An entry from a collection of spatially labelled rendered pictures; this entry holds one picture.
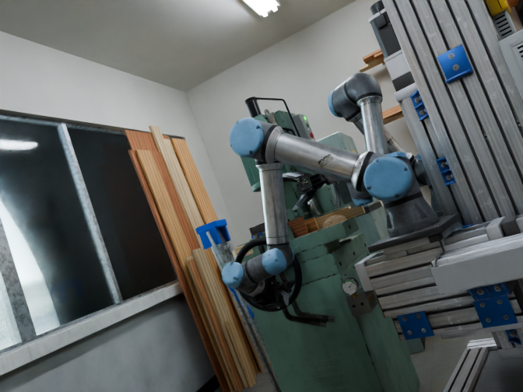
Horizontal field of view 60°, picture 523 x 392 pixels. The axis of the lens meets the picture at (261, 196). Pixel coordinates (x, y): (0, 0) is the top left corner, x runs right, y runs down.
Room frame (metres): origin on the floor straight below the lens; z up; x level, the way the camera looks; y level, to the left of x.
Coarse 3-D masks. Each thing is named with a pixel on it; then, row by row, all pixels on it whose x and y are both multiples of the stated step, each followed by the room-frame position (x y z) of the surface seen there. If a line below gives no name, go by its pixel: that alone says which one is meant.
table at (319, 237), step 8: (336, 224) 1.81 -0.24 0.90; (344, 224) 1.81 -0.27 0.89; (352, 224) 1.91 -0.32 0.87; (312, 232) 1.91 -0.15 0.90; (320, 232) 1.84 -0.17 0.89; (328, 232) 1.82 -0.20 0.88; (336, 232) 1.81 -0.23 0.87; (344, 232) 1.80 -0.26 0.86; (352, 232) 1.87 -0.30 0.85; (296, 240) 1.88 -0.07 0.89; (304, 240) 1.87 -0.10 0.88; (312, 240) 1.85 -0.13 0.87; (320, 240) 1.84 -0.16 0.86; (328, 240) 1.83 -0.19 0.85; (296, 248) 1.85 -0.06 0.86; (304, 248) 1.87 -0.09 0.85; (248, 256) 1.98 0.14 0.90; (224, 264) 2.04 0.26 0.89
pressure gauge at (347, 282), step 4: (344, 280) 1.76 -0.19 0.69; (348, 280) 1.75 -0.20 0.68; (352, 280) 1.75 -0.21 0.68; (344, 284) 1.76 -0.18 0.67; (348, 284) 1.76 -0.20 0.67; (352, 284) 1.75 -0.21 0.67; (356, 284) 1.74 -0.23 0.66; (344, 288) 1.77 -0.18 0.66; (348, 288) 1.76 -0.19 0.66; (352, 288) 1.75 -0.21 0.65; (356, 288) 1.74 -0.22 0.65; (348, 292) 1.76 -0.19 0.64; (352, 292) 1.76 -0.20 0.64; (356, 296) 1.77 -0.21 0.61
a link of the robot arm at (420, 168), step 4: (416, 156) 1.78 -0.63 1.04; (416, 160) 1.79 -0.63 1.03; (420, 160) 1.75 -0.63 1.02; (412, 164) 1.80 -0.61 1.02; (416, 164) 1.78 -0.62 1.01; (420, 164) 1.76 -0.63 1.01; (412, 168) 1.80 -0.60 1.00; (416, 168) 1.78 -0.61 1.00; (420, 168) 1.76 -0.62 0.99; (424, 168) 1.74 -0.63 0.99; (416, 172) 1.78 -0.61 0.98; (420, 172) 1.76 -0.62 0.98; (424, 172) 1.75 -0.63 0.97; (416, 176) 1.79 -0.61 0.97; (420, 176) 1.77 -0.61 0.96; (424, 176) 1.76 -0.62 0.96; (420, 180) 1.79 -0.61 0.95; (424, 180) 1.78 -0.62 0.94; (428, 180) 1.75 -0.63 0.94; (424, 184) 1.81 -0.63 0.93; (428, 184) 1.76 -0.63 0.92
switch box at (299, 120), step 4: (296, 116) 2.25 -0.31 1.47; (300, 116) 2.25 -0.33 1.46; (304, 116) 2.31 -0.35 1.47; (296, 120) 2.26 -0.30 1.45; (300, 120) 2.25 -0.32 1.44; (304, 120) 2.28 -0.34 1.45; (292, 124) 2.27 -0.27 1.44; (296, 124) 2.26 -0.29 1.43; (300, 124) 2.25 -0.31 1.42; (304, 124) 2.26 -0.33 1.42; (308, 124) 2.32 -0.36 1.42; (300, 128) 2.25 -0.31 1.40; (304, 128) 2.25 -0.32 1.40; (296, 132) 2.27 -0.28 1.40; (300, 132) 2.26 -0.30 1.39; (304, 132) 2.25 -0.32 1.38; (308, 132) 2.27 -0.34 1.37; (300, 136) 2.26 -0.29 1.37; (304, 136) 2.25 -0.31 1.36; (308, 136) 2.25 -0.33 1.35; (312, 140) 2.28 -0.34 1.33
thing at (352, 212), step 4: (352, 208) 1.93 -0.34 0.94; (356, 208) 1.92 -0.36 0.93; (360, 208) 1.91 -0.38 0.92; (340, 212) 1.95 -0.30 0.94; (344, 212) 1.94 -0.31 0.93; (348, 212) 1.94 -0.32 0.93; (352, 212) 1.93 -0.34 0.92; (356, 212) 1.92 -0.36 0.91; (360, 212) 1.92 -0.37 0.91; (364, 212) 1.91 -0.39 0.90; (328, 216) 1.97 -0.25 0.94; (348, 216) 1.94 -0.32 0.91; (352, 216) 1.93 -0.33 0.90; (320, 220) 1.99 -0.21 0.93; (324, 220) 1.98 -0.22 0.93; (320, 224) 1.99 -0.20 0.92; (320, 228) 2.00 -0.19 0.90
